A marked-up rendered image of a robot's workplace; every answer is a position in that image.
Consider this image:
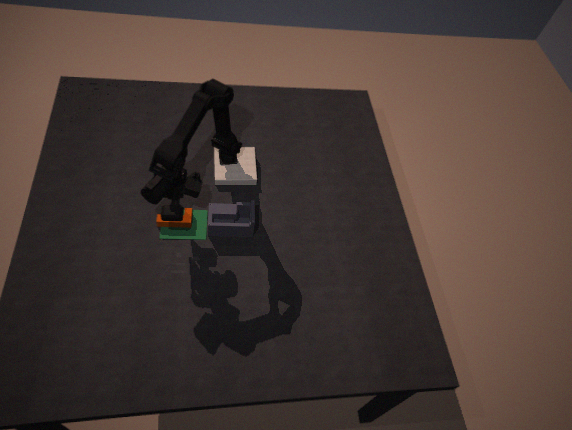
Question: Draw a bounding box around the orange l-shaped part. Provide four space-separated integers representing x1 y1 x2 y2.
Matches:
157 208 193 228

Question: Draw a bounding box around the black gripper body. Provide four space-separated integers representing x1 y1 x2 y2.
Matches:
161 168 187 221

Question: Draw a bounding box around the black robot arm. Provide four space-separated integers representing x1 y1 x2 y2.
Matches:
140 78 242 205

